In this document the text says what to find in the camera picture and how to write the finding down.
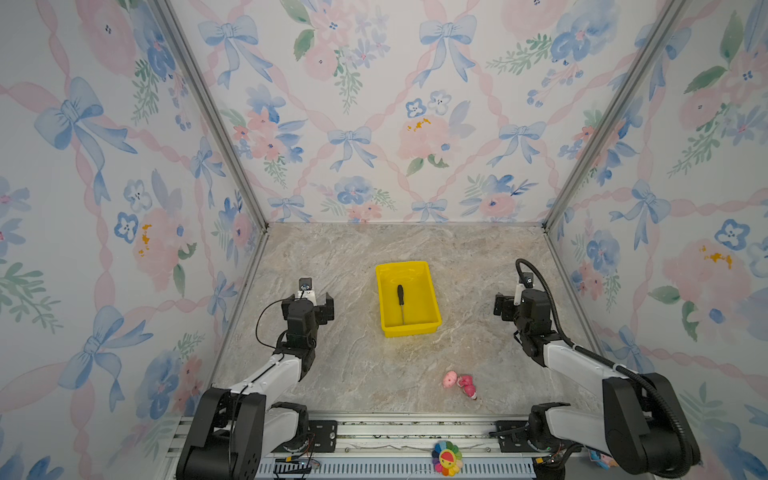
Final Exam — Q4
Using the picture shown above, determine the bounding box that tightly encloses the blue pink small toy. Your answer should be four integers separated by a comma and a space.
589, 450, 618, 470

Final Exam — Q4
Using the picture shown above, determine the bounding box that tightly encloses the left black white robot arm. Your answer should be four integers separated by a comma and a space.
175, 277, 334, 479

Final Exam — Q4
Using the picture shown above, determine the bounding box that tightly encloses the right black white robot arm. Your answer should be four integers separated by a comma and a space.
490, 259, 701, 479

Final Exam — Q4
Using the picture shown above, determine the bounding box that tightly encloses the aluminium rail frame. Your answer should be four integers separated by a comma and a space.
152, 410, 679, 480

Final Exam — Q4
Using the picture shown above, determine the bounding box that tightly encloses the yellow plastic bin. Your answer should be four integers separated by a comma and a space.
375, 261, 442, 338

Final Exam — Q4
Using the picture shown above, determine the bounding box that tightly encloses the rainbow flower toy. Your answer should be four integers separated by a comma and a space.
431, 441, 463, 477

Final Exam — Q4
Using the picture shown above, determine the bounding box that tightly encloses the pink pig toy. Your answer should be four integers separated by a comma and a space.
442, 371, 478, 400

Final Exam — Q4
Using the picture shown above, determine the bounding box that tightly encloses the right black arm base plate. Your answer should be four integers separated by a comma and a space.
489, 420, 536, 453

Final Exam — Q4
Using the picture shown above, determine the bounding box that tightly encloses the black corrugated cable conduit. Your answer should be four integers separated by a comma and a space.
514, 258, 702, 475

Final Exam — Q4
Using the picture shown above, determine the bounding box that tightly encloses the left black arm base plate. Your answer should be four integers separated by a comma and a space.
274, 420, 338, 456

